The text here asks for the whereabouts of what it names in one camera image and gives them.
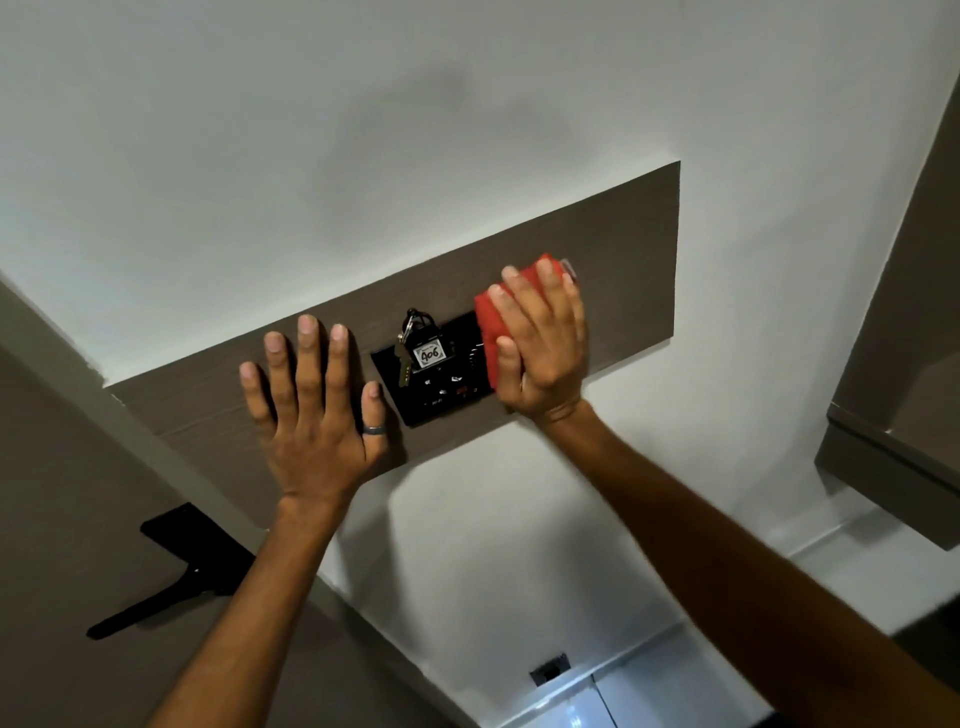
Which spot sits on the person's right hand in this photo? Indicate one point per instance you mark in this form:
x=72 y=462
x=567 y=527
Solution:
x=551 y=360

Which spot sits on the person's left hand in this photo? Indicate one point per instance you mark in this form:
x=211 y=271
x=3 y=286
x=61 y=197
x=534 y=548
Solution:
x=315 y=442

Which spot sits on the person's left thumb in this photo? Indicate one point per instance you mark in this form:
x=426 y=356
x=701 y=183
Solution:
x=374 y=420

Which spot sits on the person's left middle finger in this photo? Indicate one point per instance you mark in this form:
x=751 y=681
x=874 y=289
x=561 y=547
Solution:
x=310 y=367

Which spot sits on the person's right thumb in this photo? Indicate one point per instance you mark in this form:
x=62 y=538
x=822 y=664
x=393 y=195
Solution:
x=508 y=367

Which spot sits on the person's left little finger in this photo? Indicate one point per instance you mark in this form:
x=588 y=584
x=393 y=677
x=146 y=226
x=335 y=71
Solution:
x=256 y=394

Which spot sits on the person's right middle finger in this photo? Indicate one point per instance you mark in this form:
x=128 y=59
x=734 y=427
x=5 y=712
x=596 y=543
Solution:
x=531 y=304

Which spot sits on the person's right little finger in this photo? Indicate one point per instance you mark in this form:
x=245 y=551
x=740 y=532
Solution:
x=577 y=307

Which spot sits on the red cleaning sponge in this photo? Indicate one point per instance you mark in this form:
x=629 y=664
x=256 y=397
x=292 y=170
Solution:
x=486 y=337

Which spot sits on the person's left forearm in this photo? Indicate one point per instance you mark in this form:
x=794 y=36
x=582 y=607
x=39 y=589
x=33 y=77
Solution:
x=255 y=622

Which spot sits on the person's right forearm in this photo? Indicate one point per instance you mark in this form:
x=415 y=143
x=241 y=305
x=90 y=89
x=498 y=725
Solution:
x=735 y=570

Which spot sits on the brass key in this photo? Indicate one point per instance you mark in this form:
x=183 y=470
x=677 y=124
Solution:
x=404 y=370

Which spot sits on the brown door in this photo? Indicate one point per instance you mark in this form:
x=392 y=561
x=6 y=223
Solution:
x=67 y=525

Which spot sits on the black switch panel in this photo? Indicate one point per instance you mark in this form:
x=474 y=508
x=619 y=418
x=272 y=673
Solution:
x=442 y=401

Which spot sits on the brown wood wall panel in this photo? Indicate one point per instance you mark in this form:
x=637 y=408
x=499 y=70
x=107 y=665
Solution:
x=615 y=247

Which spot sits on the beige door frame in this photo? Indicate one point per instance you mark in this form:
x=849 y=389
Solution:
x=112 y=420

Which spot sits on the black wall socket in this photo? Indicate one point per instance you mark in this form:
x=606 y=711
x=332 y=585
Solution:
x=550 y=668

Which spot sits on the brown wall cabinet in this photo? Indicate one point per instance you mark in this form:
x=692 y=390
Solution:
x=900 y=390

